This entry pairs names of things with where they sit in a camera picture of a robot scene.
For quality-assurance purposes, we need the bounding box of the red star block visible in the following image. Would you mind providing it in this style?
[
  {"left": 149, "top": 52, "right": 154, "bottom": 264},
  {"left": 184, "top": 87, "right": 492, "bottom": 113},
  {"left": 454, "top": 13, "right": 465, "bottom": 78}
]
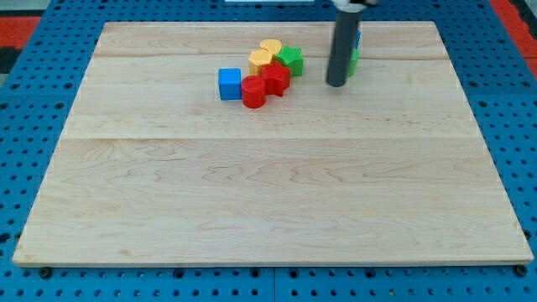
[{"left": 261, "top": 61, "right": 291, "bottom": 96}]

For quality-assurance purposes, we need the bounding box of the green block behind rod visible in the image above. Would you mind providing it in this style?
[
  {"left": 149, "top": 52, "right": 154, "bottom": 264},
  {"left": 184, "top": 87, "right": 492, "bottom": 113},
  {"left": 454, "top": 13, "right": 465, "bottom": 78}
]
[{"left": 348, "top": 48, "right": 360, "bottom": 77}]

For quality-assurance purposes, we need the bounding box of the blue cube block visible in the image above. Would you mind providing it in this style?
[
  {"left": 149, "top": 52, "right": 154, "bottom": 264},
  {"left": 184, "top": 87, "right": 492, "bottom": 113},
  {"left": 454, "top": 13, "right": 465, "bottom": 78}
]
[{"left": 217, "top": 68, "right": 242, "bottom": 101}]

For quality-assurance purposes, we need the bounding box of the blue block behind rod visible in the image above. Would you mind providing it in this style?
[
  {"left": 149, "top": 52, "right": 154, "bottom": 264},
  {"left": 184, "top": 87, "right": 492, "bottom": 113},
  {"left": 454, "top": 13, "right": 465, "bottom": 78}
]
[{"left": 355, "top": 30, "right": 362, "bottom": 49}]

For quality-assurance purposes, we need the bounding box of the yellow round block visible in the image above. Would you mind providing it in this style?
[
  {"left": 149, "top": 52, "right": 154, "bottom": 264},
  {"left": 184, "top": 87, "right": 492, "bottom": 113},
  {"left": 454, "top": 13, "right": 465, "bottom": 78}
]
[{"left": 259, "top": 39, "right": 283, "bottom": 55}]

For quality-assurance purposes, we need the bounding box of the wooden board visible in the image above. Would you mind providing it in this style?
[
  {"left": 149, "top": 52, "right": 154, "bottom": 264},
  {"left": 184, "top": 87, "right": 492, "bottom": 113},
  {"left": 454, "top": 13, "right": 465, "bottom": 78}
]
[{"left": 13, "top": 21, "right": 534, "bottom": 268}]

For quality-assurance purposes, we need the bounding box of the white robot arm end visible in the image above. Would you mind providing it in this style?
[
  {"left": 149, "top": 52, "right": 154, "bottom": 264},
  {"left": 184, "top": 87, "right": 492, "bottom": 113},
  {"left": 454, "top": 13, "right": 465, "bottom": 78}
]
[{"left": 331, "top": 0, "right": 381, "bottom": 13}]

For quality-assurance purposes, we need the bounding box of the red cylinder block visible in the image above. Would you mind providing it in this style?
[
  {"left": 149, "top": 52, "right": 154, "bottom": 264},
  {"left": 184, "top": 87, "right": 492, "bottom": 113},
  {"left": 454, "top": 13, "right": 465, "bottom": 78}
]
[{"left": 241, "top": 75, "right": 266, "bottom": 109}]

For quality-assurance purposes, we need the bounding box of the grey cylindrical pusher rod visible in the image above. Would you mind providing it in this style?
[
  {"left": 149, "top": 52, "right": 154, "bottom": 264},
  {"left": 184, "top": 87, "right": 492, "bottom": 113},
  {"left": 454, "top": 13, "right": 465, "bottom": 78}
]
[{"left": 326, "top": 11, "right": 362, "bottom": 87}]

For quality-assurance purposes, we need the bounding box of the yellow hexagon block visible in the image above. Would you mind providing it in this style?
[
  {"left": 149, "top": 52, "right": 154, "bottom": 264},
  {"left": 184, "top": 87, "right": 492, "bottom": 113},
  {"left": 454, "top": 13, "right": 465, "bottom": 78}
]
[{"left": 248, "top": 49, "right": 274, "bottom": 76}]

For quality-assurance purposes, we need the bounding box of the green star block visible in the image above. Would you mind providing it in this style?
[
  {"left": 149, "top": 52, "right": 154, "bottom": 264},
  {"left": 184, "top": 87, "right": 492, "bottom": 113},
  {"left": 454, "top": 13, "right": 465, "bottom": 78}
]
[{"left": 275, "top": 45, "right": 304, "bottom": 77}]

